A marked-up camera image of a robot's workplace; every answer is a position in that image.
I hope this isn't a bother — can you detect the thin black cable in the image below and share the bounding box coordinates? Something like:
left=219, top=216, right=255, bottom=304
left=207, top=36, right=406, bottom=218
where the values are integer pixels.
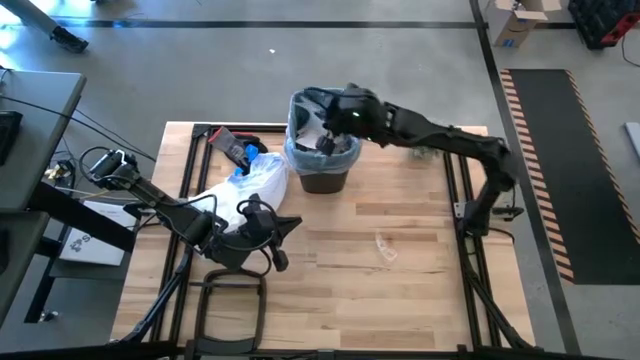
left=0, top=94, right=157, bottom=164

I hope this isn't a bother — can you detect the grey red work glove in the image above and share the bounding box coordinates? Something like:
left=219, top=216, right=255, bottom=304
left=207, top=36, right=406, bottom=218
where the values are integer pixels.
left=207, top=125, right=251, bottom=174

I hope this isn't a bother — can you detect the cardboard box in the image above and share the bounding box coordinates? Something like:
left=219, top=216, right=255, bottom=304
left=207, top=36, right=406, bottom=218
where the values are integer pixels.
left=485, top=0, right=562, bottom=49

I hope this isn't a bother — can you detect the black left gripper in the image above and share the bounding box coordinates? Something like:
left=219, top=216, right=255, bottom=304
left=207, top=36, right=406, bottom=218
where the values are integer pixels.
left=243, top=208, right=304, bottom=275

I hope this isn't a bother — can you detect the white flat panel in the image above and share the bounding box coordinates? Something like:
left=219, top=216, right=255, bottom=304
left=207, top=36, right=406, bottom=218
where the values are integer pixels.
left=623, top=121, right=640, bottom=161

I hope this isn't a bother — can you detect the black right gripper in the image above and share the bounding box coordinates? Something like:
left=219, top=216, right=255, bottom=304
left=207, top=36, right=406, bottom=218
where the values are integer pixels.
left=315, top=82, right=390, bottom=157

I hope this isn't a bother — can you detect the dark brown bin lid frame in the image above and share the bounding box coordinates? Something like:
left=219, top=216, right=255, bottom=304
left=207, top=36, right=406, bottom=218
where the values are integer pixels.
left=192, top=267, right=269, bottom=356

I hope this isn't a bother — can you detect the small clear plastic piece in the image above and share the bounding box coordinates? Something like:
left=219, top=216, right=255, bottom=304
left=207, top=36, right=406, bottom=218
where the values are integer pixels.
left=374, top=230, right=400, bottom=265

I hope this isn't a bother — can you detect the white box with logo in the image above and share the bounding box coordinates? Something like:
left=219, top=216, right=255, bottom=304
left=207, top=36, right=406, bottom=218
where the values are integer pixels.
left=58, top=199, right=139, bottom=267

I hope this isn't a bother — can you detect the white plastic trash bag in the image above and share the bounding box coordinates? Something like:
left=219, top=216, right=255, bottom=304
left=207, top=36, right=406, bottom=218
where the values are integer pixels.
left=189, top=151, right=290, bottom=236

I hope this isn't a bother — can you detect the trash bin with blue liner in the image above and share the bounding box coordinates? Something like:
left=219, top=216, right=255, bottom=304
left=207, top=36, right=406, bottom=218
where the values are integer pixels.
left=283, top=87, right=363, bottom=177

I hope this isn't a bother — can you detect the blue glove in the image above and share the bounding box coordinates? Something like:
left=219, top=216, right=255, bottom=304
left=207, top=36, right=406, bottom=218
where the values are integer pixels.
left=230, top=143, right=259, bottom=177

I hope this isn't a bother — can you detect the dark brown trash bin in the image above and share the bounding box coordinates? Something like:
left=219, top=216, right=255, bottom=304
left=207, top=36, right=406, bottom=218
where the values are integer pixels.
left=298, top=169, right=350, bottom=195

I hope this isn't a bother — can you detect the black hazard striped floor mat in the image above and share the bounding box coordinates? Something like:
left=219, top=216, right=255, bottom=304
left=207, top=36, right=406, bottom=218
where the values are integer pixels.
left=498, top=68, right=640, bottom=286

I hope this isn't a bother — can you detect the power strip with plugs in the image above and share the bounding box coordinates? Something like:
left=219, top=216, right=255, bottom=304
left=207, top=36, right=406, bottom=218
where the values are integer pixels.
left=43, top=159, right=76, bottom=189

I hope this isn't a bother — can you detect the black glove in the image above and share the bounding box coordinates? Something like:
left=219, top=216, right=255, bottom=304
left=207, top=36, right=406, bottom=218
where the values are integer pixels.
left=232, top=130, right=269, bottom=154

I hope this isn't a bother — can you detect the grey side table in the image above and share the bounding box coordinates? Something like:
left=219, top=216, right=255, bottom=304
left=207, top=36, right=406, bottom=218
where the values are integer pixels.
left=0, top=69, right=87, bottom=214
left=0, top=209, right=51, bottom=326

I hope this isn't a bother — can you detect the person's leg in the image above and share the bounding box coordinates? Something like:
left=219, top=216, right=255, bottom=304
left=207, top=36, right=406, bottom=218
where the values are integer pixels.
left=0, top=0, right=90, bottom=55

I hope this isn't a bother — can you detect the black keyboard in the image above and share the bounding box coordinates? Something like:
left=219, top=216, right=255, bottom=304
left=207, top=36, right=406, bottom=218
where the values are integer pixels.
left=0, top=110, right=24, bottom=167

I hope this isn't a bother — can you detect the black red tool crate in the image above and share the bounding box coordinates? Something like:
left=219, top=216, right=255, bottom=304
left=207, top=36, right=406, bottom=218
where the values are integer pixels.
left=567, top=0, right=640, bottom=51

